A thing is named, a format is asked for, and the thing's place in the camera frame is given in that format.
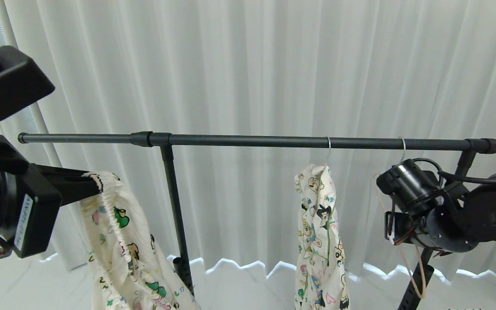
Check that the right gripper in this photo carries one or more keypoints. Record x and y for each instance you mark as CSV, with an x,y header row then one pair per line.
x,y
441,232

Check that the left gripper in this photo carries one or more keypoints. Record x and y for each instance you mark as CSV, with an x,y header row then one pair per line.
x,y
15,206

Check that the pink clothes hanger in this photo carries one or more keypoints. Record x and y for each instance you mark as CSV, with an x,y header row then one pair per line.
x,y
403,148
328,148

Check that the cream printed garment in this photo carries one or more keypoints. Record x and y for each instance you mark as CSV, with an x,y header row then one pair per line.
x,y
119,241
317,224

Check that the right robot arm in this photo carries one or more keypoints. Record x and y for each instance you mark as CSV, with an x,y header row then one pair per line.
x,y
493,206

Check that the black clothes rack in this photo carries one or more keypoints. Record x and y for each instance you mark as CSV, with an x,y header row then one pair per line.
x,y
274,141

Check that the white curtain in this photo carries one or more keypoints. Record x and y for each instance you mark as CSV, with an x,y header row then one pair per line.
x,y
252,64

